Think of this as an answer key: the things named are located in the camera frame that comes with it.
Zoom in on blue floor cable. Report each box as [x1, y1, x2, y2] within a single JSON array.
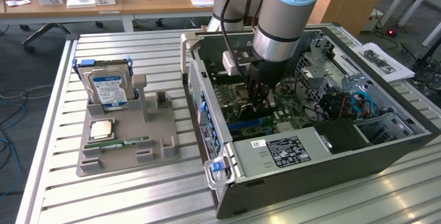
[[0, 99, 28, 199]]

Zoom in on blue expansion slot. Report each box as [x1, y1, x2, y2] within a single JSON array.
[[226, 119, 266, 131]]

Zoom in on perforated metal disk bay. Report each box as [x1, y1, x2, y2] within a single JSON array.
[[294, 51, 349, 106]]

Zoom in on white floor cable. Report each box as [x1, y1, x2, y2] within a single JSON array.
[[0, 84, 54, 100]]

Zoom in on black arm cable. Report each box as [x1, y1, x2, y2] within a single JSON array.
[[219, 0, 245, 65]]

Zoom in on open black PC case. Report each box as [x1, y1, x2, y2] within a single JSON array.
[[179, 26, 435, 219]]

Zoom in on printed paper sheets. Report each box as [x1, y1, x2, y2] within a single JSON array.
[[352, 42, 416, 83]]

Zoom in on white floor device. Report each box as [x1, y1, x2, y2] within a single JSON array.
[[369, 8, 384, 33]]

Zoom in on black camera bracket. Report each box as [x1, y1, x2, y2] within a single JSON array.
[[230, 47, 264, 67]]

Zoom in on green motherboard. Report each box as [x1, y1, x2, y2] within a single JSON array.
[[206, 62, 317, 142]]

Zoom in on blue disk wire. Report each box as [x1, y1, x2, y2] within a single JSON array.
[[349, 89, 380, 118]]

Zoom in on graphics card with metal bracket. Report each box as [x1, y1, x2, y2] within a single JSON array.
[[237, 102, 276, 122]]

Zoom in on grey power supply unit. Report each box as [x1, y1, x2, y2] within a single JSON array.
[[233, 127, 333, 179]]

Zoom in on wooden cabinet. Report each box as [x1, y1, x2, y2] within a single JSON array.
[[302, 0, 396, 36]]

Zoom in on CPU socket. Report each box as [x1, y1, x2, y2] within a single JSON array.
[[231, 83, 252, 103]]

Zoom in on CPU chip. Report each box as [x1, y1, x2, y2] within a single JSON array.
[[88, 120, 115, 140]]

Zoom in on grey parts rack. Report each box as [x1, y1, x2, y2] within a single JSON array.
[[75, 74, 182, 178]]

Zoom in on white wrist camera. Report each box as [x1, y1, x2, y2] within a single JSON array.
[[222, 51, 244, 76]]

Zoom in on black tripod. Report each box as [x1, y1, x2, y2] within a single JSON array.
[[412, 34, 441, 92]]

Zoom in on open silver disk bay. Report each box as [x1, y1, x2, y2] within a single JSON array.
[[354, 112, 415, 145]]

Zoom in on hard disk in blue carrier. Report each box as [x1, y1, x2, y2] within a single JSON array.
[[72, 56, 137, 111]]

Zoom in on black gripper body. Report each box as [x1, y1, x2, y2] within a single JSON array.
[[248, 59, 290, 90]]

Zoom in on flat white box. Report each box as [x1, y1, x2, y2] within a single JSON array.
[[66, 0, 98, 9]]

